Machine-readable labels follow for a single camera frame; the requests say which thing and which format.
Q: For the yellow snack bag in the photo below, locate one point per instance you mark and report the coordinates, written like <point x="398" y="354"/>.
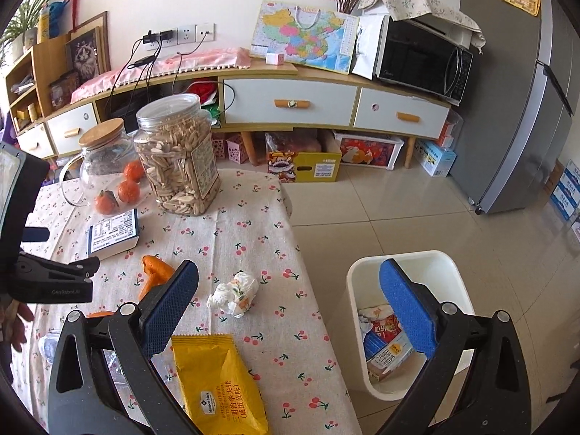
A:
<point x="220" y="395"/>

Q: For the black microwave oven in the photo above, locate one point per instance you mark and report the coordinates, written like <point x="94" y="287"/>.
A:
<point x="414" y="55"/>

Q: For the blue white small box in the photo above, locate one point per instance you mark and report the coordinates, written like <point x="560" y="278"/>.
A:
<point x="436" y="161"/>

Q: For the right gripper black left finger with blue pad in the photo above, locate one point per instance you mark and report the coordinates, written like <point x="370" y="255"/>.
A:
<point x="83" y="398"/>

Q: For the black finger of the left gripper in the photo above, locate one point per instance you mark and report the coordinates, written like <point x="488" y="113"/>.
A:
<point x="54" y="276"/>

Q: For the wooden tv cabinet white drawers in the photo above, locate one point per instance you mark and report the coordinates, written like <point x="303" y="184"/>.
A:
<point x="259" y="99"/>

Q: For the small pink white box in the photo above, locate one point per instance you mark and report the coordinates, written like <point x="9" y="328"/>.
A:
<point x="274" y="59"/>

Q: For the orange peel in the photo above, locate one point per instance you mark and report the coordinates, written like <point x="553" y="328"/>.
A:
<point x="151" y="276"/>

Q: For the colourful china map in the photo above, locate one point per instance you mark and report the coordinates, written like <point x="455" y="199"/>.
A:
<point x="305" y="36"/>

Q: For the green potted plant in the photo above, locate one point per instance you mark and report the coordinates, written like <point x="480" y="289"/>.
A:
<point x="26" y="17"/>

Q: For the stacked water cartons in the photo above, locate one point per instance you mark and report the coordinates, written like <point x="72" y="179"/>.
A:
<point x="565" y="198"/>

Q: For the white box red picture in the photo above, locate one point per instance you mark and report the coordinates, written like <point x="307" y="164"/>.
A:
<point x="373" y="151"/>

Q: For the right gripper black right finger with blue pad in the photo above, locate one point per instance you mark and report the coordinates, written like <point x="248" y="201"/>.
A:
<point x="495" y="397"/>

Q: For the yellow cardboard box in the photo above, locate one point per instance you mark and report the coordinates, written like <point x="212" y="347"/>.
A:
<point x="303" y="156"/>

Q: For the white trash bin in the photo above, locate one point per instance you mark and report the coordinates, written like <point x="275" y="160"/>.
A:
<point x="373" y="281"/>

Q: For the light blue tube carton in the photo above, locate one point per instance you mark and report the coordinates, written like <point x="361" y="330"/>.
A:
<point x="382" y="357"/>

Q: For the blue milk carton box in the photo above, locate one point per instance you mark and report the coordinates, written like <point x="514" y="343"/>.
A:
<point x="113" y="235"/>

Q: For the white tissue wrapper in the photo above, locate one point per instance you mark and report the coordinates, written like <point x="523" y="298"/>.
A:
<point x="235" y="297"/>

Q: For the plastic jar of seeds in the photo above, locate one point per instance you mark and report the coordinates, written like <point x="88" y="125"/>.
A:
<point x="175" y="147"/>

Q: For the orange persimmon fruit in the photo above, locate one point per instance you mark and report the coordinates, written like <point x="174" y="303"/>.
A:
<point x="105" y="203"/>
<point x="134" y="171"/>
<point x="129" y="192"/>

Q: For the red snack bag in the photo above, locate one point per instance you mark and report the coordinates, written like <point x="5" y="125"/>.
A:
<point x="380" y="320"/>

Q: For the glass jar bamboo lid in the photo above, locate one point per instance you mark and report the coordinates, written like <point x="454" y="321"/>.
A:
<point x="105" y="150"/>

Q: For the floral cloth on microwave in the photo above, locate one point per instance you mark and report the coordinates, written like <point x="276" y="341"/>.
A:
<point x="401" y="10"/>

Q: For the silver refrigerator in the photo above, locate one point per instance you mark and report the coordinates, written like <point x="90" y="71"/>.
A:
<point x="518" y="108"/>

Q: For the framed cat picture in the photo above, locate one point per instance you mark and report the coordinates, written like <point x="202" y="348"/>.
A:
<point x="87" y="50"/>

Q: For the clear crushed plastic bottle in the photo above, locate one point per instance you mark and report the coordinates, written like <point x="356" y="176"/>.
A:
<point x="47" y="346"/>

